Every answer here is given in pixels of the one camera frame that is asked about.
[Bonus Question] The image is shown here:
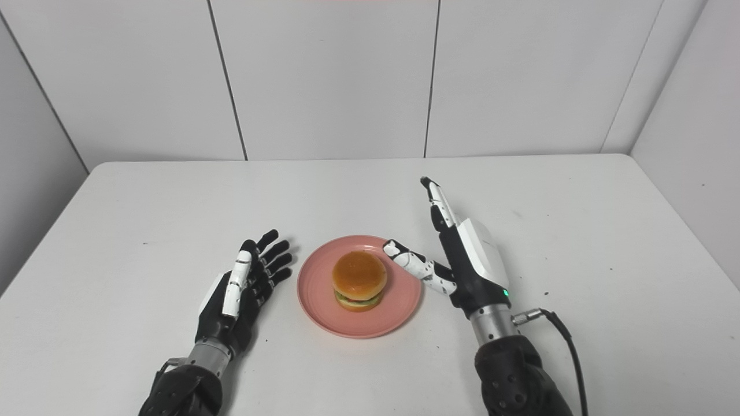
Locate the pink round plate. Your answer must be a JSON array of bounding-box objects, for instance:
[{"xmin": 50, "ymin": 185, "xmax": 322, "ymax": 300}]
[{"xmin": 297, "ymin": 235, "xmax": 423, "ymax": 339}]

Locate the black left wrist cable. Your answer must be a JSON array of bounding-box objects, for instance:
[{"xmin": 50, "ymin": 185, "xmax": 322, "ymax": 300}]
[{"xmin": 151, "ymin": 358, "xmax": 186, "ymax": 393}]

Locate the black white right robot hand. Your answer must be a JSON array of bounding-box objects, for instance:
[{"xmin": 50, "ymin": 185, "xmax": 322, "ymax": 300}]
[{"xmin": 383, "ymin": 176, "xmax": 512, "ymax": 318}]

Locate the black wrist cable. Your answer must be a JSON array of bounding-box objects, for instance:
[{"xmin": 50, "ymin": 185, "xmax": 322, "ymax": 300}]
[
  {"xmin": 151, "ymin": 358, "xmax": 186, "ymax": 393},
  {"xmin": 512, "ymin": 309, "xmax": 589, "ymax": 416}
]

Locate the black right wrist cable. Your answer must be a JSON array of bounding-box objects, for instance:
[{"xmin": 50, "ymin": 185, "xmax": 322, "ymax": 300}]
[{"xmin": 512, "ymin": 309, "xmax": 589, "ymax": 416}]

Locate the toy hamburger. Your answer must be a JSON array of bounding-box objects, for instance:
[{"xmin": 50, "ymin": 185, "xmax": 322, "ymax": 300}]
[{"xmin": 332, "ymin": 250, "xmax": 388, "ymax": 313}]

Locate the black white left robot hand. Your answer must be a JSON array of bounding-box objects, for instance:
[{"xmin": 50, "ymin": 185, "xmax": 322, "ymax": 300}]
[{"xmin": 195, "ymin": 229, "xmax": 293, "ymax": 362}]

